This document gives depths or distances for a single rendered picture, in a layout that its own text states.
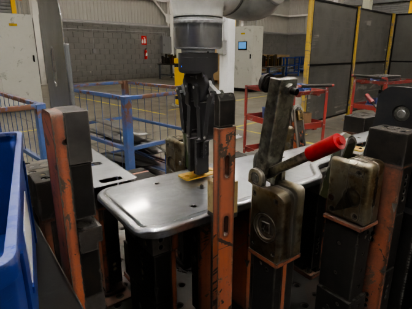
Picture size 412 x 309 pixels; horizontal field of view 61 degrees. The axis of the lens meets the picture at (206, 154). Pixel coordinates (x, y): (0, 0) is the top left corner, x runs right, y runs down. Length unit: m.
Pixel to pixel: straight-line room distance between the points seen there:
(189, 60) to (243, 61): 10.83
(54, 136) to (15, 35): 8.32
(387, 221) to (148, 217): 0.43
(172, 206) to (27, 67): 8.19
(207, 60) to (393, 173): 0.39
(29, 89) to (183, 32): 8.14
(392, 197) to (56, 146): 0.57
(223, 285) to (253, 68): 10.86
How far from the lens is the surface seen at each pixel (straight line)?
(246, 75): 11.41
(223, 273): 0.55
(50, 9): 0.52
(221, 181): 0.48
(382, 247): 0.75
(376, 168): 0.65
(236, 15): 0.75
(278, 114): 0.52
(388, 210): 0.72
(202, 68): 0.64
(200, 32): 0.64
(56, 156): 0.35
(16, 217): 0.23
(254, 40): 11.32
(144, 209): 0.59
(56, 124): 0.34
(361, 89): 7.61
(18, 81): 8.65
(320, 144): 0.48
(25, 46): 8.70
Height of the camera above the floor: 1.25
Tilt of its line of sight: 17 degrees down
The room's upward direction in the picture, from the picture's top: straight up
